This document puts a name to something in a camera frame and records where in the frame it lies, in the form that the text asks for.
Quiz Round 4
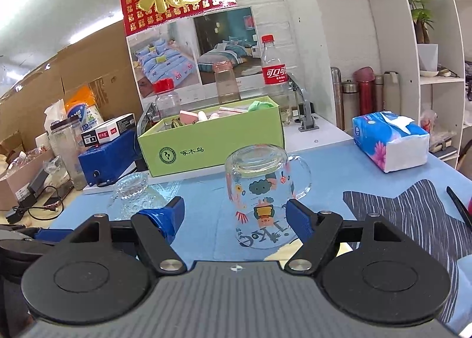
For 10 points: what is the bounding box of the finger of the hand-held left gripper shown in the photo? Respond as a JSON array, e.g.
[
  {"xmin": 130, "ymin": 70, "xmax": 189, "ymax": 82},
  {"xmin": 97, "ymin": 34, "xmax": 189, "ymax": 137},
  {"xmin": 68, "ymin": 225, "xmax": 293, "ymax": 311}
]
[{"xmin": 33, "ymin": 228, "xmax": 75, "ymax": 246}]

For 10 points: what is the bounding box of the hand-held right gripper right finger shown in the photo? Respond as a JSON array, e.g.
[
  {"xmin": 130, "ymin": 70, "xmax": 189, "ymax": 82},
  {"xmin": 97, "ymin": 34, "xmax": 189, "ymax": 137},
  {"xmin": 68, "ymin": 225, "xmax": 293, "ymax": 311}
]
[{"xmin": 285, "ymin": 198, "xmax": 403, "ymax": 275}]

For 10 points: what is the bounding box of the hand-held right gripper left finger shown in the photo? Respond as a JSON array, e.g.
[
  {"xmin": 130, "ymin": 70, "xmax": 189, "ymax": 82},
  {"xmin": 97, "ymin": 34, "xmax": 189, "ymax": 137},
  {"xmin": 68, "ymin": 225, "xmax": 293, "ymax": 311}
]
[{"xmin": 70, "ymin": 196, "xmax": 186, "ymax": 275}]

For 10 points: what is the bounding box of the green cardboard box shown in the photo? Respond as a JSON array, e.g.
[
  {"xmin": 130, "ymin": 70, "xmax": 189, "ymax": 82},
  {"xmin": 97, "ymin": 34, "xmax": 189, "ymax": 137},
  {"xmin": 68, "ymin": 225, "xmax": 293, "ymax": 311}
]
[{"xmin": 137, "ymin": 95, "xmax": 285, "ymax": 178}]

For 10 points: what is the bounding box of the clear glass ashtray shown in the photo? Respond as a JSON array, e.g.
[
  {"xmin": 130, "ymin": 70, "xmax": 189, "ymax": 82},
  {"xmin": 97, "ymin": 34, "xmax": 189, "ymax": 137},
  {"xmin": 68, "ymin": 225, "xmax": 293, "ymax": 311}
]
[{"xmin": 107, "ymin": 172, "xmax": 171, "ymax": 221}]

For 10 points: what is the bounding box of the printed glass mug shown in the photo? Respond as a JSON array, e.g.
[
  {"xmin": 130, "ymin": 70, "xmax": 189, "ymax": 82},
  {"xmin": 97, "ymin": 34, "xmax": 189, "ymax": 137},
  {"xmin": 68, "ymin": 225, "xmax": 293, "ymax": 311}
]
[{"xmin": 224, "ymin": 144, "xmax": 312, "ymax": 250}]

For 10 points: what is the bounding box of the small brown cardboard box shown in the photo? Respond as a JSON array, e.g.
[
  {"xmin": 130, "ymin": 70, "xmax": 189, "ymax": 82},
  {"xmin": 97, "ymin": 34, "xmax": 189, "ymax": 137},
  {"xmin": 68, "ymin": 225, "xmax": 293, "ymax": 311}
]
[{"xmin": 0, "ymin": 149, "xmax": 57, "ymax": 212}]

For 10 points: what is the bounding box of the blue whale printed mat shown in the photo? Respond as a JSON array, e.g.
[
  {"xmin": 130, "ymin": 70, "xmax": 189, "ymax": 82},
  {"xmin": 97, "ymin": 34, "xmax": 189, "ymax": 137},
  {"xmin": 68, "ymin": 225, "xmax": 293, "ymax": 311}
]
[{"xmin": 50, "ymin": 137, "xmax": 472, "ymax": 338}]

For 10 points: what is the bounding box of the clear jar with black lid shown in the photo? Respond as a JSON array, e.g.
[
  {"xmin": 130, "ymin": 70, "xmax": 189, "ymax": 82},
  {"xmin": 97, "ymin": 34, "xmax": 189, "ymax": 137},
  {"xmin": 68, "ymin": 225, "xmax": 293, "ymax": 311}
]
[{"xmin": 49, "ymin": 115, "xmax": 88, "ymax": 191}]

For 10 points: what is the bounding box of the blue metal device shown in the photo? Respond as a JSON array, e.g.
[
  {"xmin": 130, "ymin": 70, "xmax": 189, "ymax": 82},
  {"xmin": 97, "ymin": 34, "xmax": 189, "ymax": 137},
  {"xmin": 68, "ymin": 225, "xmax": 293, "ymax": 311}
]
[{"xmin": 78, "ymin": 128, "xmax": 143, "ymax": 187}]

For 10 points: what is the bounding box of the white and black carton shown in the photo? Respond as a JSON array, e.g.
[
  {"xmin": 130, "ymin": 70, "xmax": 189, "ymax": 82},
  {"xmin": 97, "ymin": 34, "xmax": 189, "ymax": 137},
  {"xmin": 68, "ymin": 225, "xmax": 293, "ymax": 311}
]
[{"xmin": 80, "ymin": 113, "xmax": 137, "ymax": 148}]

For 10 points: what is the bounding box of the blue floral tissue pack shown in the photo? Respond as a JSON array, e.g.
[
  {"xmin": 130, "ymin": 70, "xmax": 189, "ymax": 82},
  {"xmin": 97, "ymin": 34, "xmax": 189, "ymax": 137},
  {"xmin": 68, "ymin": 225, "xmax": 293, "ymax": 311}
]
[{"xmin": 352, "ymin": 111, "xmax": 430, "ymax": 174}]

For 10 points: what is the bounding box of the clear bottle with red cap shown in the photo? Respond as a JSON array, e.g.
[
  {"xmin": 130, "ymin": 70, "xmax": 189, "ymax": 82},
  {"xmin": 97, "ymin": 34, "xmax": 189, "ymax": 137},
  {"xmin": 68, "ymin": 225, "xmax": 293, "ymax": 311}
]
[{"xmin": 152, "ymin": 78, "xmax": 182, "ymax": 120}]

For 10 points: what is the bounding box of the green cloth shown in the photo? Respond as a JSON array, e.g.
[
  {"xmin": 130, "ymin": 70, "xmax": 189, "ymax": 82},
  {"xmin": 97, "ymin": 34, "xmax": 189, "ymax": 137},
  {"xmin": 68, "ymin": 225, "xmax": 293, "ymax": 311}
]
[{"xmin": 248, "ymin": 100, "xmax": 276, "ymax": 112}]

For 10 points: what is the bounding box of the orange white snack bag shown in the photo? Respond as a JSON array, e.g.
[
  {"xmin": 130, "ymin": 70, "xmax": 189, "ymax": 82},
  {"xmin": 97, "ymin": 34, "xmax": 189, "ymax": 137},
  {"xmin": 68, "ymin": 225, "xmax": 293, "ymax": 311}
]
[{"xmin": 64, "ymin": 85, "xmax": 106, "ymax": 134}]

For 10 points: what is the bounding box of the silver thermos flask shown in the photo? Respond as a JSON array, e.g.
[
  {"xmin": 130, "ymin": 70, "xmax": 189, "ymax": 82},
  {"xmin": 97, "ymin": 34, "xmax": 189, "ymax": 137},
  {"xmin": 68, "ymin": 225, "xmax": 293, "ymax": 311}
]
[{"xmin": 330, "ymin": 67, "xmax": 346, "ymax": 131}]

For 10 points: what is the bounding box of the steel flask with dark lid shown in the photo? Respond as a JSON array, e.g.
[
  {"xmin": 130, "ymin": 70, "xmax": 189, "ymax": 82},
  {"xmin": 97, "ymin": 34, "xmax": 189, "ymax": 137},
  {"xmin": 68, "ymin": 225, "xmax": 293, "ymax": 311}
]
[{"xmin": 341, "ymin": 80, "xmax": 361, "ymax": 127}]

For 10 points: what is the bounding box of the red thermos flask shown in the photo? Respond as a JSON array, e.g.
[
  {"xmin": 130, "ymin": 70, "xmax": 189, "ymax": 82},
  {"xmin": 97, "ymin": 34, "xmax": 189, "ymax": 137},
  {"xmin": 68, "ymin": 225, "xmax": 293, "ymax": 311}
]
[{"xmin": 353, "ymin": 66, "xmax": 377, "ymax": 117}]

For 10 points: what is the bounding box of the pink lidded clear bottle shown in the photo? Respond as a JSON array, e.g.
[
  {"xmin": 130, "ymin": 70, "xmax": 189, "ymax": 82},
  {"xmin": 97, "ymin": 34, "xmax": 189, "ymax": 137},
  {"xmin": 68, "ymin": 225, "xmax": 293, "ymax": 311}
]
[{"xmin": 213, "ymin": 61, "xmax": 242, "ymax": 104}]

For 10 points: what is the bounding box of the red label cola bottle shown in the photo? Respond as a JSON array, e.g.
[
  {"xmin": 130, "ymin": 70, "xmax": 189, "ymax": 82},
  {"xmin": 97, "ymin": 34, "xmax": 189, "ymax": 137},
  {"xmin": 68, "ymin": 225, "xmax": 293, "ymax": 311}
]
[{"xmin": 260, "ymin": 34, "xmax": 295, "ymax": 125}]

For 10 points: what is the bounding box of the black curved stick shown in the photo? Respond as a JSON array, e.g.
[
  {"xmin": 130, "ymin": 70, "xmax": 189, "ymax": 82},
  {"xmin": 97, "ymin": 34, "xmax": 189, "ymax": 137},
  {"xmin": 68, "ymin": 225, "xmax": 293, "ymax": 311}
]
[{"xmin": 446, "ymin": 186, "xmax": 472, "ymax": 230}]

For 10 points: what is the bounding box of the dark notebook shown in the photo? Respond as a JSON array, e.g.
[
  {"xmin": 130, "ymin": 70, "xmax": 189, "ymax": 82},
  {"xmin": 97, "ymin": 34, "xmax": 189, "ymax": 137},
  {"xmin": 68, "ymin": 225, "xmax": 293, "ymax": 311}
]
[{"xmin": 429, "ymin": 138, "xmax": 460, "ymax": 162}]

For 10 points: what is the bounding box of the large brown cardboard sheet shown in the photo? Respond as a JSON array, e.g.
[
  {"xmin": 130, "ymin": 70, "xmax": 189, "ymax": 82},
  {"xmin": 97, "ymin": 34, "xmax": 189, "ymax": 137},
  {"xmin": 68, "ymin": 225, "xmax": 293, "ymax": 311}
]
[{"xmin": 0, "ymin": 19, "xmax": 144, "ymax": 149}]

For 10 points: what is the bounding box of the potted green plant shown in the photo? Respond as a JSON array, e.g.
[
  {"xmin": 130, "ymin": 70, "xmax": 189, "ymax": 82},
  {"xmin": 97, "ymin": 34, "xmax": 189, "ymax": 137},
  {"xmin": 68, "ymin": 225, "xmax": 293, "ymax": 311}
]
[{"xmin": 404, "ymin": 0, "xmax": 445, "ymax": 72}]

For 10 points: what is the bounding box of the white shelf unit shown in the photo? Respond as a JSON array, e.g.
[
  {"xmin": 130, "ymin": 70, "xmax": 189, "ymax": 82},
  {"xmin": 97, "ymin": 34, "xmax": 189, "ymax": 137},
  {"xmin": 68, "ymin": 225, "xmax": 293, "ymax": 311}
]
[{"xmin": 302, "ymin": 0, "xmax": 472, "ymax": 176}]

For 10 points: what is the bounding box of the black cable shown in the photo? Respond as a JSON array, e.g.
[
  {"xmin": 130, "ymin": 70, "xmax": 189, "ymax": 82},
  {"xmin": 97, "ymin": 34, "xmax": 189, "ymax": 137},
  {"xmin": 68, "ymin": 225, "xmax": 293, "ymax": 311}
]
[{"xmin": 5, "ymin": 185, "xmax": 66, "ymax": 225}]

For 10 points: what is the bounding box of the grey metal clamp bracket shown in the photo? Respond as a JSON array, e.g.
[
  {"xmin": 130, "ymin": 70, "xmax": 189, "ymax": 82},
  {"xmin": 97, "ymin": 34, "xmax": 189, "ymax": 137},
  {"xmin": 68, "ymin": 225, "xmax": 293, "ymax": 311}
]
[{"xmin": 286, "ymin": 73, "xmax": 318, "ymax": 133}]

